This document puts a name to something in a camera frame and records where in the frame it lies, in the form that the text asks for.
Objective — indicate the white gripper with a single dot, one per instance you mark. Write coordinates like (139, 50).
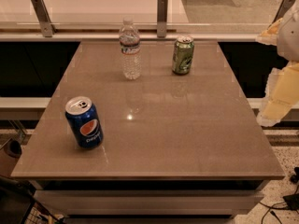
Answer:
(290, 37)

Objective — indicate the green soda can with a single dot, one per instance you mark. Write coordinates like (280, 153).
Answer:
(182, 55)

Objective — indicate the blue pepsi can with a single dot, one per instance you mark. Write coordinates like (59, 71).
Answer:
(82, 117)

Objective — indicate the clear plastic water bottle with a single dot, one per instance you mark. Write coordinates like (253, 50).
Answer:
(130, 49)

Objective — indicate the brown round bin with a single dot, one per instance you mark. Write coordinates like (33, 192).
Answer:
(10, 152)

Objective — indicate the right metal railing bracket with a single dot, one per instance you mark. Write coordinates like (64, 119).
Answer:
(284, 6)

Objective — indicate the metal railing bracket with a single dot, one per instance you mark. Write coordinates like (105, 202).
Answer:
(46, 26)
(284, 6)
(162, 7)

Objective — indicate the middle metal railing bracket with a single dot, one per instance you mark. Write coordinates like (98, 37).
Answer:
(162, 7)

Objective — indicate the black power adapter with cables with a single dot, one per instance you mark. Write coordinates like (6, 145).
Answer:
(290, 202)

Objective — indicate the left metal railing bracket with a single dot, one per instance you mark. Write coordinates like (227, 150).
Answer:
(46, 26)

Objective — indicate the black wire basket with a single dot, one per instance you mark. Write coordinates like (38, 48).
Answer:
(16, 203)

